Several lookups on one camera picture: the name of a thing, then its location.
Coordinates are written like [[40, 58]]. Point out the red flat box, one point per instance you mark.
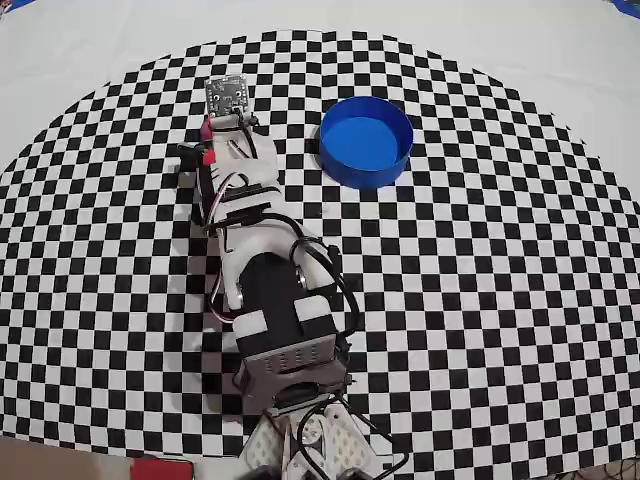
[[162, 470]]

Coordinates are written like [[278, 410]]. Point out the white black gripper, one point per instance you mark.
[[246, 159]]

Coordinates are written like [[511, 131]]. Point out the blue round box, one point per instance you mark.
[[360, 145]]

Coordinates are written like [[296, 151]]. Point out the black white checkerboard sheet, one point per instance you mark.
[[100, 250]]

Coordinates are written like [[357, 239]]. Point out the wrist camera with red mount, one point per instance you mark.
[[227, 95]]

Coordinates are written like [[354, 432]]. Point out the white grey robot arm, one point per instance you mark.
[[280, 300]]

